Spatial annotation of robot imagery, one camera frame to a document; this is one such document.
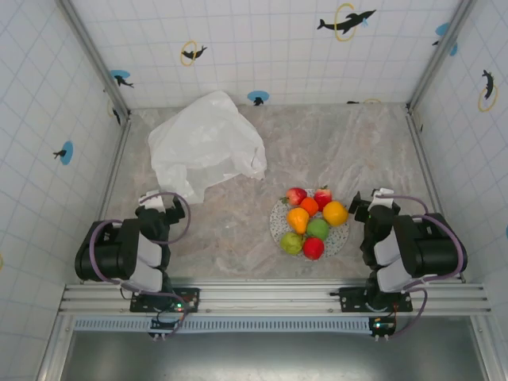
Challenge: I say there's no aluminium mounting rail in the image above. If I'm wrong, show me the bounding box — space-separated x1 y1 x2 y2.
58 276 493 318

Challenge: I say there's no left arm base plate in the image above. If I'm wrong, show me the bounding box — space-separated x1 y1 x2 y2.
129 286 201 314

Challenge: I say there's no aluminium frame post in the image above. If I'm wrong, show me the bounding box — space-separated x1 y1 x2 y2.
55 0 132 120
407 0 477 110

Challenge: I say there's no green apple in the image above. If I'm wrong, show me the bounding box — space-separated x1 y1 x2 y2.
306 217 330 241

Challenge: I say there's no pinkish red apple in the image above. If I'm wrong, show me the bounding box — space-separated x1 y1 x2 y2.
286 187 309 206

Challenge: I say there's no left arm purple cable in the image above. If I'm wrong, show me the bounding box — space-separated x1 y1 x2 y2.
87 191 193 342

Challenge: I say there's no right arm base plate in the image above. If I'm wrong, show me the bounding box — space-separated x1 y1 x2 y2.
329 286 414 314

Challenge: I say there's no controller board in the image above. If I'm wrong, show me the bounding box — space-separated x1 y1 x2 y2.
368 315 398 343
148 315 188 343

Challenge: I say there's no yellow-green pear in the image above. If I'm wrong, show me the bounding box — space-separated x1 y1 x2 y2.
279 232 306 256

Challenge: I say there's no white slotted cable duct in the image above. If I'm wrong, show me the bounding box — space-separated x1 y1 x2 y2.
73 317 376 333

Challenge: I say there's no right controller board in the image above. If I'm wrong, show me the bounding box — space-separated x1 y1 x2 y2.
368 315 398 343

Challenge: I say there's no speckled round plate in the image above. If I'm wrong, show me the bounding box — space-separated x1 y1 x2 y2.
269 189 351 261

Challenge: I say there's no plain red apple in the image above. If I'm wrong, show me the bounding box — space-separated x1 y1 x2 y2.
302 237 325 261

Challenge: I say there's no yellow orange pear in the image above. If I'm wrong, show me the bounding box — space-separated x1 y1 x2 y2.
287 207 310 235

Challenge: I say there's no white plastic bag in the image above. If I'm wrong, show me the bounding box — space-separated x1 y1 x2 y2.
148 90 267 205

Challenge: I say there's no aluminium side rail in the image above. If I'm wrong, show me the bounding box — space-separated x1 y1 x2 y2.
97 117 134 223
405 103 468 283

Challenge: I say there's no left controller board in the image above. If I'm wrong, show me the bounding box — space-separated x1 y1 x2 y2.
148 315 188 343

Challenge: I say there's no yellow orange fruit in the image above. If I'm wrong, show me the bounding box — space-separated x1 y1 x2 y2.
321 200 350 227

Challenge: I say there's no small orange tangerine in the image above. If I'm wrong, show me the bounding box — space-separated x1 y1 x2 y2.
299 197 320 217

